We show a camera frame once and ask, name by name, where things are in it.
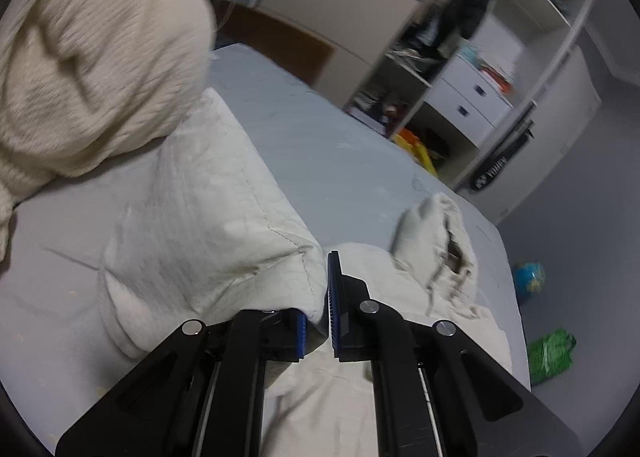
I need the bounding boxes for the white drawer cabinet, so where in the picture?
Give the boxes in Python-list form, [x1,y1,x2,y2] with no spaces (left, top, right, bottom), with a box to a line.
[422,54,513,148]

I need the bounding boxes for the blue globe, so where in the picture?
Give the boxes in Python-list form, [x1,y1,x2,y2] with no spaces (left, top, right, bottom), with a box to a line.
[512,261,547,298]

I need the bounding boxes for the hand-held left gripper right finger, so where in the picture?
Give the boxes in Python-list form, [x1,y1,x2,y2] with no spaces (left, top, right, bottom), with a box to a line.
[326,251,583,457]

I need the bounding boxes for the cream knit sweater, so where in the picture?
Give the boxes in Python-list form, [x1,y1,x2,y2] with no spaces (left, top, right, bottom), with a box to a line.
[0,0,217,258]

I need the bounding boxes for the bed with light blue sheet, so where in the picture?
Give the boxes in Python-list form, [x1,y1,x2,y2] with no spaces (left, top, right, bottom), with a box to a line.
[0,42,532,443]

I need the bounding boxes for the green plastic bag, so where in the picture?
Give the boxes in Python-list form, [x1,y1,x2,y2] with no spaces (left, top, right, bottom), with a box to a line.
[527,329,577,385]

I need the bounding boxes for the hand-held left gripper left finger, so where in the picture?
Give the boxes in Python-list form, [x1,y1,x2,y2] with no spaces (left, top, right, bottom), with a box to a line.
[55,308,307,457]

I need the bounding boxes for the brown wooden headboard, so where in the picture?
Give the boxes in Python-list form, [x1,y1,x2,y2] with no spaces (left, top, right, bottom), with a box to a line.
[212,2,335,85]

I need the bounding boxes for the black racket bag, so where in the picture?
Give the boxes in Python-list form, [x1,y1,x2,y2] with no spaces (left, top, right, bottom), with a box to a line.
[470,107,536,194]

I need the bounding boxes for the yellow orange toy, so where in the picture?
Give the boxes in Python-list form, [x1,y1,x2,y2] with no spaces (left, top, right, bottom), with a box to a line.
[392,129,438,172]

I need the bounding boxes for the dark hanging clothes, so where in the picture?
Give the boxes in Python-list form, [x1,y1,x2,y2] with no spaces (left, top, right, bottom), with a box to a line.
[435,0,496,52]

